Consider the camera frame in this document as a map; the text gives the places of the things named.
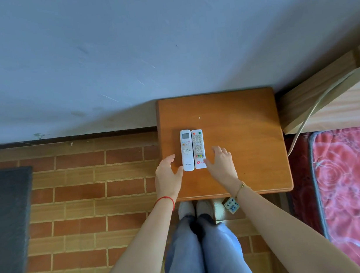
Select white right shoe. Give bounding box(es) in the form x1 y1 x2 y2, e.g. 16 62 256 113
195 198 215 220

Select person's left forearm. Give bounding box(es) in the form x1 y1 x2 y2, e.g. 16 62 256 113
79 196 185 273

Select person's right forearm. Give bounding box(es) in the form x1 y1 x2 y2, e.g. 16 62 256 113
230 167 360 273

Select person's left hand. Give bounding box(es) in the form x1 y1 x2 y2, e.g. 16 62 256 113
151 153 188 204

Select thin gold bracelet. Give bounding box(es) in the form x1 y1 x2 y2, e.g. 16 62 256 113
232 181 248 201

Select white cable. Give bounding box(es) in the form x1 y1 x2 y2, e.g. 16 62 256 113
276 59 360 157

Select white remote with coloured buttons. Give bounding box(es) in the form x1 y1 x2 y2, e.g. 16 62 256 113
190 129 208 170

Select blue jeans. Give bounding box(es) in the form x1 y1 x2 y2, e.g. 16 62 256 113
153 208 258 273

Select white power strip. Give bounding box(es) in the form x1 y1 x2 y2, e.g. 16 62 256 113
221 196 242 216

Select white remote with display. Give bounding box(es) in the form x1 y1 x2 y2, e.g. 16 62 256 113
178 129 196 172

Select white left shoe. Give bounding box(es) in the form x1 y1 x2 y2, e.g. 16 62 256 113
177 200 196 220

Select person's right hand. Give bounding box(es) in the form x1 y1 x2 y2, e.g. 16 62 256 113
201 144 240 190

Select white shoe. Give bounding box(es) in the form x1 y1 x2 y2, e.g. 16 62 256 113
177 200 196 220
195 198 215 220

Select red floral mattress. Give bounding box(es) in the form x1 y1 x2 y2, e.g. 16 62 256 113
306 126 360 273

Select red string bracelet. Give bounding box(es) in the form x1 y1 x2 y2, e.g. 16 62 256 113
153 195 176 214

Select wooden bed frame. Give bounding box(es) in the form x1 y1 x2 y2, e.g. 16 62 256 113
270 46 360 137

